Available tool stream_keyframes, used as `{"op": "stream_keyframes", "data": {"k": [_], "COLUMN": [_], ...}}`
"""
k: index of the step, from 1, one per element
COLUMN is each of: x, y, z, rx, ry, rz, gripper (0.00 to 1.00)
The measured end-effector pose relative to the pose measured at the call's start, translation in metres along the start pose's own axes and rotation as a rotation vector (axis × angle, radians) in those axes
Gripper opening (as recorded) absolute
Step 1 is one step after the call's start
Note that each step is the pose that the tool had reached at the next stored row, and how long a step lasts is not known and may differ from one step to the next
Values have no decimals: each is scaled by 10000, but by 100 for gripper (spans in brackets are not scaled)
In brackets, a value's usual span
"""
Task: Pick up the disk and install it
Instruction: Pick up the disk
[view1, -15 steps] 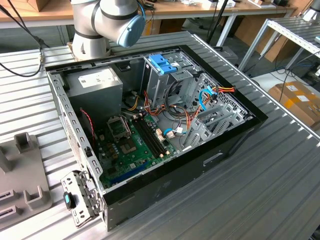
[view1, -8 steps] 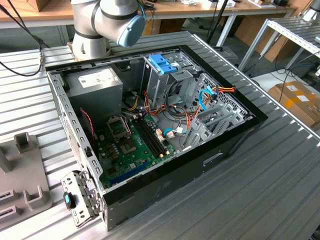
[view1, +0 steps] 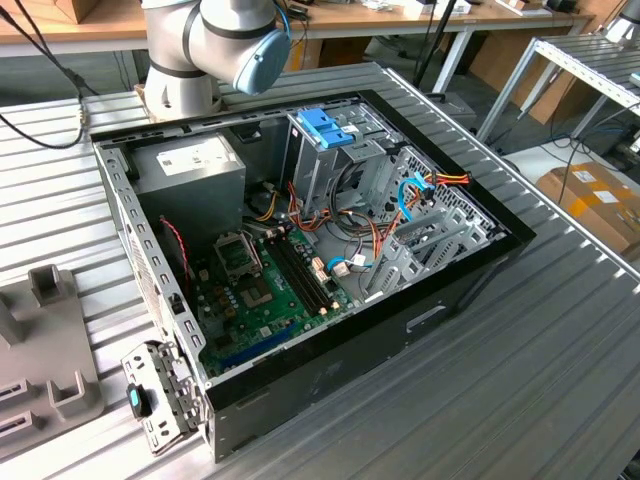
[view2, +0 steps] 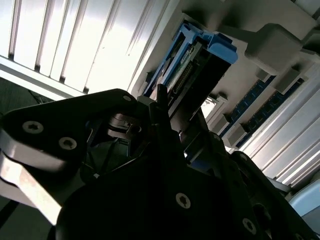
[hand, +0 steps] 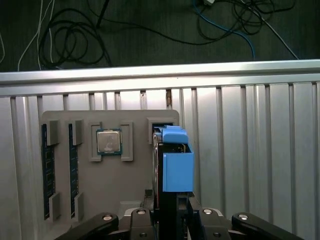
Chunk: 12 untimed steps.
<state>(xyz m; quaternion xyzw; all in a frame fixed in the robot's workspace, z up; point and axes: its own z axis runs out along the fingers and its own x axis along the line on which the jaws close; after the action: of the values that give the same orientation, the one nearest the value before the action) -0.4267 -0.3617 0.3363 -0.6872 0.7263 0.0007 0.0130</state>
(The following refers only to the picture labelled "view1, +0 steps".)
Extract grey parts rack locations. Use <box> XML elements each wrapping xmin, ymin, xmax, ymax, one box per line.
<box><xmin>0</xmin><ymin>267</ymin><xmax>109</xmax><ymax>462</ymax></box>

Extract black open PC case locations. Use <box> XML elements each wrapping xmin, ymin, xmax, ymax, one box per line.
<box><xmin>89</xmin><ymin>88</ymin><xmax>537</xmax><ymax>464</ymax></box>

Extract CPU socket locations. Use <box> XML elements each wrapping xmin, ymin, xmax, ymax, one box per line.
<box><xmin>213</xmin><ymin>230</ymin><xmax>265</xmax><ymax>279</ymax></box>

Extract orange red yellow power wire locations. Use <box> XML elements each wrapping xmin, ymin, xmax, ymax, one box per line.
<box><xmin>372</xmin><ymin>169</ymin><xmax>474</xmax><ymax>261</ymax></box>

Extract black RAM slot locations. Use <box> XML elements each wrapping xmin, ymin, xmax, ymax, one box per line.
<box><xmin>263</xmin><ymin>236</ymin><xmax>326</xmax><ymax>317</ymax></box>
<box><xmin>275</xmin><ymin>233</ymin><xmax>337</xmax><ymax>310</ymax></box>

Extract brown cardboard box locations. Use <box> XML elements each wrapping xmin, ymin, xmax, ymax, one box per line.
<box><xmin>302</xmin><ymin>37</ymin><xmax>374</xmax><ymax>69</ymax></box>

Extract brown wooden box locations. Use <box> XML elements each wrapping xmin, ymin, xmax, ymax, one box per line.
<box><xmin>49</xmin><ymin>0</ymin><xmax>99</xmax><ymax>25</ymax></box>

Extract grey metal drive cage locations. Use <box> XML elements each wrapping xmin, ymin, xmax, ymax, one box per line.
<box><xmin>279</xmin><ymin>97</ymin><xmax>401</xmax><ymax>221</ymax></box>

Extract yellow orange wire bundle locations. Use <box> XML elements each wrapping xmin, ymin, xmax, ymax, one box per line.
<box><xmin>247</xmin><ymin>182</ymin><xmax>281</xmax><ymax>224</ymax></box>

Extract grey power supply unit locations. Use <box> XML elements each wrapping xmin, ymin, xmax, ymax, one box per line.
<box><xmin>130</xmin><ymin>130</ymin><xmax>247</xmax><ymax>247</ymax></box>

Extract grey metal slot bracket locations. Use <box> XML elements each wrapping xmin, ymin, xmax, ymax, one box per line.
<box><xmin>121</xmin><ymin>339</ymin><xmax>211</xmax><ymax>457</ymax></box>

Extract blue data wire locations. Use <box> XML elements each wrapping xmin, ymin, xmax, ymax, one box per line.
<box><xmin>397</xmin><ymin>171</ymin><xmax>437</xmax><ymax>225</ymax></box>

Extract green motherboard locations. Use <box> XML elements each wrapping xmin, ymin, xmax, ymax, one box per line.
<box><xmin>192</xmin><ymin>227</ymin><xmax>362</xmax><ymax>379</ymax></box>

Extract grey metal disk bay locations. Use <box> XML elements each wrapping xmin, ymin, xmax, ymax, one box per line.
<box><xmin>359</xmin><ymin>199</ymin><xmax>507</xmax><ymax>304</ymax></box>

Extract black latch with teal tab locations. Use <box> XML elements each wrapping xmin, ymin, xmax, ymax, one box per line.
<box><xmin>125</xmin><ymin>382</ymin><xmax>154</xmax><ymax>419</ymax></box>

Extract brown cardboard sheets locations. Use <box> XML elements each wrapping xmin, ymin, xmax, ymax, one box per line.
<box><xmin>467</xmin><ymin>29</ymin><xmax>601</xmax><ymax>126</ymax></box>

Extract red black fan wire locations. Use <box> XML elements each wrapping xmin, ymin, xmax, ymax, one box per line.
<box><xmin>158</xmin><ymin>214</ymin><xmax>196</xmax><ymax>297</ymax></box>

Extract blue expansion slot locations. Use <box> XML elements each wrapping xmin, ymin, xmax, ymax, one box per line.
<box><xmin>219</xmin><ymin>324</ymin><xmax>297</xmax><ymax>369</ymax></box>

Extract black tripod stand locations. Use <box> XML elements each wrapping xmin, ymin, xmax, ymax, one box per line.
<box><xmin>413</xmin><ymin>0</ymin><xmax>462</xmax><ymax>96</ymax></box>

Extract cardboard box with labels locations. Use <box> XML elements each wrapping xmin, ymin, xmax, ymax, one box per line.
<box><xmin>535</xmin><ymin>162</ymin><xmax>640</xmax><ymax>261</ymax></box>

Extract square chipset chip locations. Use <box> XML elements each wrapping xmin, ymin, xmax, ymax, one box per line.
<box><xmin>238</xmin><ymin>278</ymin><xmax>275</xmax><ymax>310</ymax></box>

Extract blue plastic drive latch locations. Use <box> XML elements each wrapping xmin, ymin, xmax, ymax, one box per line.
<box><xmin>295</xmin><ymin>108</ymin><xmax>359</xmax><ymax>150</ymax></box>

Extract blue wire with white plug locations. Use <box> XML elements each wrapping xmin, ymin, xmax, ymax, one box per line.
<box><xmin>325</xmin><ymin>254</ymin><xmax>375</xmax><ymax>275</ymax></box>

